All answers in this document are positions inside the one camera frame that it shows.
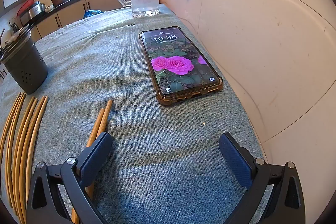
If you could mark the steel electric kettle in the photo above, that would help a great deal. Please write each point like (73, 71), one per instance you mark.
(14, 28)

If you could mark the smartphone in brown clear case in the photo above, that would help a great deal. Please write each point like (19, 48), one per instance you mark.
(178, 64)

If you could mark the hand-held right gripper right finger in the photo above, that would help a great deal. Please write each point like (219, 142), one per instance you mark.
(234, 158)

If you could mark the red plastic basin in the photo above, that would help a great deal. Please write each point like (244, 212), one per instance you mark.
(23, 6)

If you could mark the grey-blue tablecloth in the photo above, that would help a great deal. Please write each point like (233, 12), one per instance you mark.
(144, 121)

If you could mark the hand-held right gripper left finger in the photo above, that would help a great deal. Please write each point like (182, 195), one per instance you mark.
(96, 156)

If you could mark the blue plastic bag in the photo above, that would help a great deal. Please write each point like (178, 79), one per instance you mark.
(92, 14)

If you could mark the dark grey utensil holder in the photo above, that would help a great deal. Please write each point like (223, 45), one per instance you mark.
(26, 66)

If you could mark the silver rice cooker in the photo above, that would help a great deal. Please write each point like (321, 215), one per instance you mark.
(34, 10)

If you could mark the beige lower kitchen cabinets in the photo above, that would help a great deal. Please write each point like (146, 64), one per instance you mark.
(71, 14)

